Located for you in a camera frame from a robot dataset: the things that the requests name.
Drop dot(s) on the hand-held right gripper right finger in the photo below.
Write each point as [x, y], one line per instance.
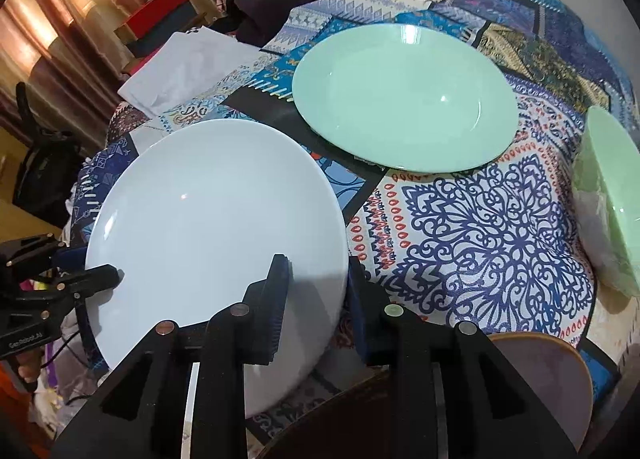
[361, 324]

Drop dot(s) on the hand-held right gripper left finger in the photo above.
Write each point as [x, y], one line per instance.
[272, 324]

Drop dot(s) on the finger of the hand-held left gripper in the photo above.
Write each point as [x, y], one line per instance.
[95, 279]
[70, 258]

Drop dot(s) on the large white plate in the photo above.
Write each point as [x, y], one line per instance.
[210, 219]

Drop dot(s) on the large green plate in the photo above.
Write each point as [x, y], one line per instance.
[400, 94]

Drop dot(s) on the green bowl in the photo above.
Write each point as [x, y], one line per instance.
[617, 189]

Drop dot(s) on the patchwork tablecloth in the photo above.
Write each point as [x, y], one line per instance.
[475, 239]

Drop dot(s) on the white folded cloth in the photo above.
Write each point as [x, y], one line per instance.
[180, 71]

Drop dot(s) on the orange curtain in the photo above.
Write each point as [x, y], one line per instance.
[55, 39]

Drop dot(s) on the red box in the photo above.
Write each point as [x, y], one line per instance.
[160, 19]

